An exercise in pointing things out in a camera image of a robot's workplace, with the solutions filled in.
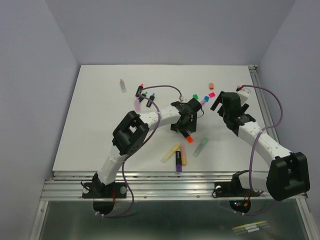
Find pink pen cap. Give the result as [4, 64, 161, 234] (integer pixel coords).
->
[208, 92, 216, 98]

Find black highlighter orange cap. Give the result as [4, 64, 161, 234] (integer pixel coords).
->
[183, 132, 194, 143]

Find pastel green highlighter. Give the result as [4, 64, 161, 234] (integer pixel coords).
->
[192, 137, 209, 157]

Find black highlighter blue cap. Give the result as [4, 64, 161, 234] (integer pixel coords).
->
[146, 93, 155, 108]

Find pastel purple highlighter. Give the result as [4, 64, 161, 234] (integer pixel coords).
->
[134, 98, 141, 113]

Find black highlighter green cap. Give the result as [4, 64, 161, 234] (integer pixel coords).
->
[138, 92, 148, 103]

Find black highlighter pink tip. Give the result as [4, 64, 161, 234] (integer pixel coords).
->
[135, 84, 144, 98]

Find clear marker orange tip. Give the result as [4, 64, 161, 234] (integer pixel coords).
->
[119, 79, 127, 93]

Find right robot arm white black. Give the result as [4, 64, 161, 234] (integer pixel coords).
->
[210, 89, 310, 202]

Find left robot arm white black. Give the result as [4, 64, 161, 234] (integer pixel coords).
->
[92, 98, 202, 197]

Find pastel orange yellow highlighter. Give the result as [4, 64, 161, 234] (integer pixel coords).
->
[179, 142, 187, 166]

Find black highlighter purple cap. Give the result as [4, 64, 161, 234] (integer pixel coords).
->
[175, 150, 182, 173]

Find pens on lower shelf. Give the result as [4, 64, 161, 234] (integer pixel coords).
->
[232, 220, 270, 235]

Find aluminium rail right side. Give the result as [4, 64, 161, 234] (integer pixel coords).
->
[248, 65, 279, 142]

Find aluminium rail frame front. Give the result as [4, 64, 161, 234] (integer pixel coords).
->
[41, 171, 308, 201]

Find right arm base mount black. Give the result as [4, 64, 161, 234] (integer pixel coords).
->
[211, 170, 259, 214]

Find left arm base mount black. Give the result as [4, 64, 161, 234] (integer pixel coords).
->
[80, 181, 128, 218]

